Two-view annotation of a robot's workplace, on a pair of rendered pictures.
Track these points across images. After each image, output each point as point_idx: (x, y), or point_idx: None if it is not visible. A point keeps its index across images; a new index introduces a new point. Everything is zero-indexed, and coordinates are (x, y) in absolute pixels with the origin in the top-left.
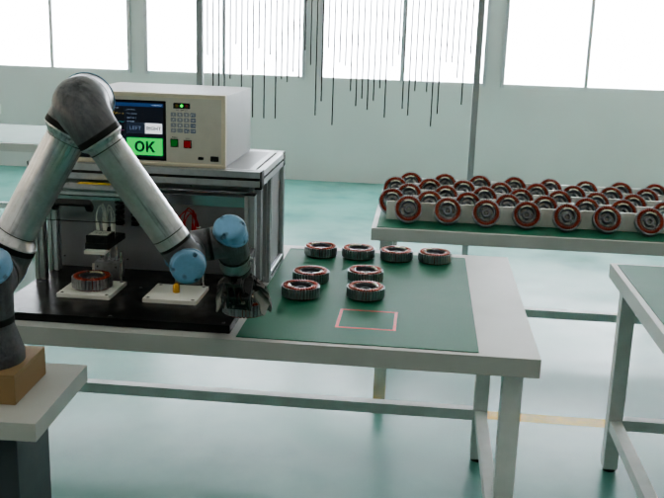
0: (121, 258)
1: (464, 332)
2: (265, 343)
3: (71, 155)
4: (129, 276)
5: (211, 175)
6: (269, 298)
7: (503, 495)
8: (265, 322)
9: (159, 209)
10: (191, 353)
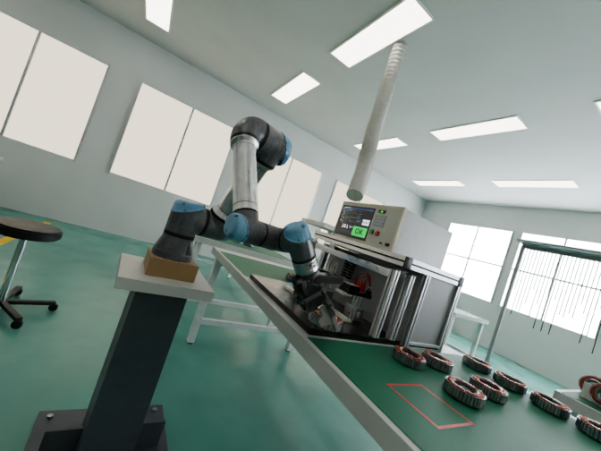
0: (323, 285)
1: None
2: (314, 351)
3: None
4: (332, 302)
5: (379, 251)
6: (334, 318)
7: None
8: (344, 348)
9: (240, 184)
10: (283, 333)
